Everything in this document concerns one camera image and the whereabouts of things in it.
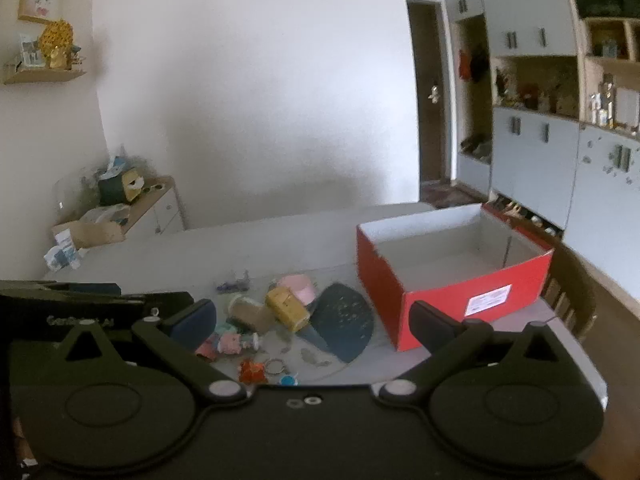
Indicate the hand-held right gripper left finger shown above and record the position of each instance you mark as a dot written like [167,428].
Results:
[194,321]

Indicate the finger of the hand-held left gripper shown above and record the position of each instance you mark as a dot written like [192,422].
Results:
[92,289]

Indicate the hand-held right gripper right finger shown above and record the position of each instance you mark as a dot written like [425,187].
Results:
[431,325]

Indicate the red cardboard box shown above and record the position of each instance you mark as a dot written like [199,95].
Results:
[390,300]

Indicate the clear jar with brown filling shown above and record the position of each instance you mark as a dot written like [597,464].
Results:
[250,314]

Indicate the yellow toy block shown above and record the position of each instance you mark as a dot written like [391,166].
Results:
[287,307]

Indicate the pink toy piece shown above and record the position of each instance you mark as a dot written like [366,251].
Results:
[300,285]

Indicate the white blue packet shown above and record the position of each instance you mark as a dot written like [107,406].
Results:
[62,255]

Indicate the small purple figure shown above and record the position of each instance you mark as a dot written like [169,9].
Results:
[235,285]

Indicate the brown cardboard box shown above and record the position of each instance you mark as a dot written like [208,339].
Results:
[95,234]

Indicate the white plastic bag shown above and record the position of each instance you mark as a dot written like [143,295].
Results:
[105,214]

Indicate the printed table mat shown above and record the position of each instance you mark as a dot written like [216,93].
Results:
[350,320]

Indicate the green tissue box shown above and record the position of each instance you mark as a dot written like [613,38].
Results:
[111,190]

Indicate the white wooden sideboard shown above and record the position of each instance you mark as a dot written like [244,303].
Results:
[160,210]

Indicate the patterned door mat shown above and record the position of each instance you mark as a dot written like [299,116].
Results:
[445,195]

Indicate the row of shoes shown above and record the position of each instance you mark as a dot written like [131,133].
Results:
[515,210]

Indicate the wooden chair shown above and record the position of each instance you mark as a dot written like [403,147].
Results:
[580,290]

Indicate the dark cloth pile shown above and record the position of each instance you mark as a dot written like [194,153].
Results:
[475,149]

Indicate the brown door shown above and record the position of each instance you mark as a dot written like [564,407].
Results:
[427,135]

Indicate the small blue figurine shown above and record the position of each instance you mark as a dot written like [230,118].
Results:
[76,55]

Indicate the group of shelf ornaments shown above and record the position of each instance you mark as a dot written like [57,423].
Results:
[525,92]

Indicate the golden tree ornament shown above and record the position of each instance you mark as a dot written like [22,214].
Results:
[56,40]

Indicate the red hanging bag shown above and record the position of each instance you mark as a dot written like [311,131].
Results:
[465,65]

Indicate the dark hanging cloth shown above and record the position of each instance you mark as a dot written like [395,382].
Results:
[480,62]

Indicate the group of small bottles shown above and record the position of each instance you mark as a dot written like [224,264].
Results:
[602,105]

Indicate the grey wall cabinet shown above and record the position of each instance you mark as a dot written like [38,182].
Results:
[535,160]

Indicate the small photo frame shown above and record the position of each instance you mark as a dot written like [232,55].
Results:
[30,52]

